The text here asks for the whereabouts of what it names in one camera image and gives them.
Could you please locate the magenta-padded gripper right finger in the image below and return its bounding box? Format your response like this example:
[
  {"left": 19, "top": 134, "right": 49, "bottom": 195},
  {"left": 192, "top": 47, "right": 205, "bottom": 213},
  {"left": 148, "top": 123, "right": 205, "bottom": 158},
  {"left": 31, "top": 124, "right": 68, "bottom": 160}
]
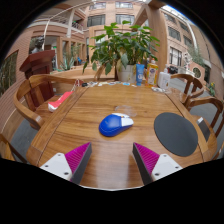
[{"left": 132, "top": 142, "right": 184, "bottom": 186}]

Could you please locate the wooden armchair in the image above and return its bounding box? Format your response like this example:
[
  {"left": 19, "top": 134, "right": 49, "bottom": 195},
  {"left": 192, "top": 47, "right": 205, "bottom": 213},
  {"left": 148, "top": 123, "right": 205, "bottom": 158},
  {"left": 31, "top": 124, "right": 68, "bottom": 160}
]
[
  {"left": 184, "top": 96, "right": 224, "bottom": 160},
  {"left": 92, "top": 64, "right": 116, "bottom": 83},
  {"left": 0, "top": 132, "right": 30, "bottom": 165},
  {"left": 13, "top": 73, "right": 85, "bottom": 131},
  {"left": 169, "top": 73, "right": 205, "bottom": 105}
]

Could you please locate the yellow flowering potted plant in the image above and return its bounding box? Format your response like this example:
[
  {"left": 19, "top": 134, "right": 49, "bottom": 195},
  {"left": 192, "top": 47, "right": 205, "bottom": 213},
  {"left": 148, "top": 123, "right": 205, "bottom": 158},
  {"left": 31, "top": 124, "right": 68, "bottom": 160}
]
[{"left": 207, "top": 81, "right": 217, "bottom": 98}]

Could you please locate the white sculpture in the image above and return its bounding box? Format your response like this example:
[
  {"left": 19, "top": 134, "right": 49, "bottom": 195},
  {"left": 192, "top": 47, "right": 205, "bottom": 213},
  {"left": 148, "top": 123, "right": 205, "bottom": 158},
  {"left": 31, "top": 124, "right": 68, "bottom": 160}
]
[{"left": 184, "top": 51, "right": 195, "bottom": 74}]

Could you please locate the round dark grey mouse pad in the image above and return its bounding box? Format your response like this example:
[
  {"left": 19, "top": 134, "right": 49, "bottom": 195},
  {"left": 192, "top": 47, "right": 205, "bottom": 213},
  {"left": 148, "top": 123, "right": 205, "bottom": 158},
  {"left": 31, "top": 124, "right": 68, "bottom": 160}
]
[{"left": 153, "top": 111, "right": 200, "bottom": 158}]

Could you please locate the spiky green agave plant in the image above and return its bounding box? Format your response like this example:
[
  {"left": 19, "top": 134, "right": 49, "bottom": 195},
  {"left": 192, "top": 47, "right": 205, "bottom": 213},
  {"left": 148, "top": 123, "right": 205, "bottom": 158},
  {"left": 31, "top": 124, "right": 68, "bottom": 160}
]
[{"left": 61, "top": 52, "right": 77, "bottom": 72}]

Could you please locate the small white packet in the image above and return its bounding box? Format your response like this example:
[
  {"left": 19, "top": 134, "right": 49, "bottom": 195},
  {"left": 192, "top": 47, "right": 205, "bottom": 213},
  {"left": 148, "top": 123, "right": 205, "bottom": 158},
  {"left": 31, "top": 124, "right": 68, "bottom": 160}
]
[{"left": 151, "top": 86, "right": 168, "bottom": 94}]

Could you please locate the large green potted plant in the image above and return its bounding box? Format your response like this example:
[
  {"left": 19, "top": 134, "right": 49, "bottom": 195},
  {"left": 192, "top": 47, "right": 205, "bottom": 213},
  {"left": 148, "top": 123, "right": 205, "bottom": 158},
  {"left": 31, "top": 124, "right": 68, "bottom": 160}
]
[{"left": 82, "top": 20, "right": 161, "bottom": 84}]

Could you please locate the black notebook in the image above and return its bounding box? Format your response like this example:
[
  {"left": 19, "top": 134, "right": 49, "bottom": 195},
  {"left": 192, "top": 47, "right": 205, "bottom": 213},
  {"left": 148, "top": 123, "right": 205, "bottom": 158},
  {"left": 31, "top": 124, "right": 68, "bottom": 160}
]
[{"left": 196, "top": 116, "right": 212, "bottom": 143}]

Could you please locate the yellow liquid bottle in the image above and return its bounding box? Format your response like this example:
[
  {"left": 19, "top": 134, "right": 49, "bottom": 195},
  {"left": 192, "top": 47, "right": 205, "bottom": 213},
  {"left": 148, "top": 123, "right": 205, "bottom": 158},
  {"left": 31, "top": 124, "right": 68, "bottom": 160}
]
[{"left": 145, "top": 58, "right": 160, "bottom": 88}]

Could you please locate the dark bust statue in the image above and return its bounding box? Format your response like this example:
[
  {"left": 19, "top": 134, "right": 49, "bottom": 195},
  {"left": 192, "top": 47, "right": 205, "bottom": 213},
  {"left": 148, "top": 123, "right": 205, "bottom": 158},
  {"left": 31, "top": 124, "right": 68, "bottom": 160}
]
[{"left": 30, "top": 35, "right": 46, "bottom": 55}]

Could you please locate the blue and white computer mouse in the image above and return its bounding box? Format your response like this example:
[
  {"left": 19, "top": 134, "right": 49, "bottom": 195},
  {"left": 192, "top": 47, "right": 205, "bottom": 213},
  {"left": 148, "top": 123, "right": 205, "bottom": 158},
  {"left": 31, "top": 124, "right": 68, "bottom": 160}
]
[{"left": 98, "top": 112, "right": 135, "bottom": 138}]

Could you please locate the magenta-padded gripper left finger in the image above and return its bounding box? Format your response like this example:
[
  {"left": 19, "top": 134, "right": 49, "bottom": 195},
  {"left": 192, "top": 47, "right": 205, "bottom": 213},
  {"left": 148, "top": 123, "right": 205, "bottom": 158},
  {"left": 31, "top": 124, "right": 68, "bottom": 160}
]
[{"left": 39, "top": 142, "right": 93, "bottom": 185}]

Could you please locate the blue squeeze tube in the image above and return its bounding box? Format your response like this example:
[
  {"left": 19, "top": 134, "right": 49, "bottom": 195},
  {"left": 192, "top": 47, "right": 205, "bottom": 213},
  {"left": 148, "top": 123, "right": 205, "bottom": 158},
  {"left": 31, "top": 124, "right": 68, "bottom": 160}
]
[{"left": 135, "top": 62, "right": 146, "bottom": 87}]

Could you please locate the red and white flat pack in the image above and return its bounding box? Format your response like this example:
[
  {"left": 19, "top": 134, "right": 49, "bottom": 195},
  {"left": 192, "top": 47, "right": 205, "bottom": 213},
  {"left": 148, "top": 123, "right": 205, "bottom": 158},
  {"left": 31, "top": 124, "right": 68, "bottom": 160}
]
[{"left": 47, "top": 90, "right": 74, "bottom": 113}]

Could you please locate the dark red wooden lectern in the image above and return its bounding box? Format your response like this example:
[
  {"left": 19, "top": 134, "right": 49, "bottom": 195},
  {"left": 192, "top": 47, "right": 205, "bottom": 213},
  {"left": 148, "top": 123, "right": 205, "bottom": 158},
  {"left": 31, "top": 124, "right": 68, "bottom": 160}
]
[{"left": 18, "top": 49, "right": 56, "bottom": 113}]

